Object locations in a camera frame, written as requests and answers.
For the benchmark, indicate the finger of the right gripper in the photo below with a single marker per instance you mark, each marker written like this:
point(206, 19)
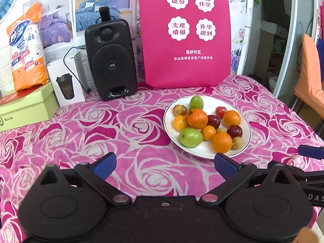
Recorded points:
point(311, 151)

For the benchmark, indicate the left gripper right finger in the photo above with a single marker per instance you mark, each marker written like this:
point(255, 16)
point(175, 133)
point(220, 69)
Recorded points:
point(237, 177)

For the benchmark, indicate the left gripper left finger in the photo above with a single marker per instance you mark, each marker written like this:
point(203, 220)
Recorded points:
point(93, 176)

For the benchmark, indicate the tan kiwi fruit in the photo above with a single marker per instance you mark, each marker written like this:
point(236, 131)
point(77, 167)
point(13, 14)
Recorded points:
point(237, 143)

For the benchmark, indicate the large orange front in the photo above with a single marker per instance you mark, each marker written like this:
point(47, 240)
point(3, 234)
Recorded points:
point(221, 142)

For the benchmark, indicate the dark red plum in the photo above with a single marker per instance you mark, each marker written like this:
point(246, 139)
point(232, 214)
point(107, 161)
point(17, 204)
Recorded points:
point(214, 121)
point(235, 131)

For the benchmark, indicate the small yellow fruit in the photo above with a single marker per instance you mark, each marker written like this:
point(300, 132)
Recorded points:
point(221, 130)

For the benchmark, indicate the small orange tangerine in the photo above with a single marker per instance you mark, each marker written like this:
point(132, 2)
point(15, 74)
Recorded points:
point(208, 132)

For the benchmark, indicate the green apple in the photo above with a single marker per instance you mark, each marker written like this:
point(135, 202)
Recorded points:
point(196, 102)
point(190, 137)

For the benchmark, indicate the red peach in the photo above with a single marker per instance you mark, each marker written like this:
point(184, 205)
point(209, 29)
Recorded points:
point(220, 111)

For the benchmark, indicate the orange with leaf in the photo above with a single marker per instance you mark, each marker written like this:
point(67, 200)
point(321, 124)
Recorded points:
point(197, 118)

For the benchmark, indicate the yellow orange citrus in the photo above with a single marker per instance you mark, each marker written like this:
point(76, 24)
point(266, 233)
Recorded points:
point(180, 123)

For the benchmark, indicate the red yellow nectarine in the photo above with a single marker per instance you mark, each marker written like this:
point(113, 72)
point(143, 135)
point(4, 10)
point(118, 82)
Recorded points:
point(179, 110)

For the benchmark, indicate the white round plate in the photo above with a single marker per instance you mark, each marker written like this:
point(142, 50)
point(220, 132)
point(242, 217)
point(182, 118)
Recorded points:
point(204, 150)

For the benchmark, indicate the orange covered chair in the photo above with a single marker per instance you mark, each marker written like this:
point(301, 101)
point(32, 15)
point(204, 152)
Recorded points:
point(309, 86)

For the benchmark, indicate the light green shoe box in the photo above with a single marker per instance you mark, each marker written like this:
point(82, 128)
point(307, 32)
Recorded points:
point(30, 106)

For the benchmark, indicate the white coffee cup box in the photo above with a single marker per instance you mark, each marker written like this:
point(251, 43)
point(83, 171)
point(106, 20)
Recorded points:
point(68, 78)

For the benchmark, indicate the orange paper cup pack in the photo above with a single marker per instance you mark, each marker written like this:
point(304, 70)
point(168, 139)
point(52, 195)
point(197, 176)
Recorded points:
point(27, 55)

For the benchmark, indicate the black speaker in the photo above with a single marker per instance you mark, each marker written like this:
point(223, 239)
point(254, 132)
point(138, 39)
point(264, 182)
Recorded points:
point(111, 59)

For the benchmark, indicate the magenta tote bag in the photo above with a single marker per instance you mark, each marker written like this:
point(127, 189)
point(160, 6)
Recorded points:
point(186, 43)

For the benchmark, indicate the bedding poster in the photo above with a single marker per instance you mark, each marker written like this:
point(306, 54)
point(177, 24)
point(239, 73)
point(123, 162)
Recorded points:
point(69, 11)

